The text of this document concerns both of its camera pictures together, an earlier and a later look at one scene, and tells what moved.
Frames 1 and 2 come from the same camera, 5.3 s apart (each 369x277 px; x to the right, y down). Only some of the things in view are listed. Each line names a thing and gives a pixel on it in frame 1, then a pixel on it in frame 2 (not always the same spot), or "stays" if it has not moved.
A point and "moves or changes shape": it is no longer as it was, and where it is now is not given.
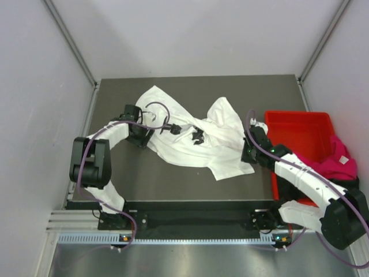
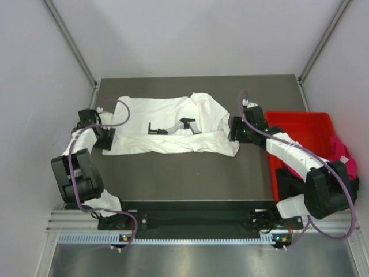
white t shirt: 215,139 moves or changes shape
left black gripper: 142,141 → 106,144
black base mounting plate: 196,217 stays
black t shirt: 287,192 stays
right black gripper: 245,157 → 237,123
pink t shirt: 341,164 stays
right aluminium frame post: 301,78 stays
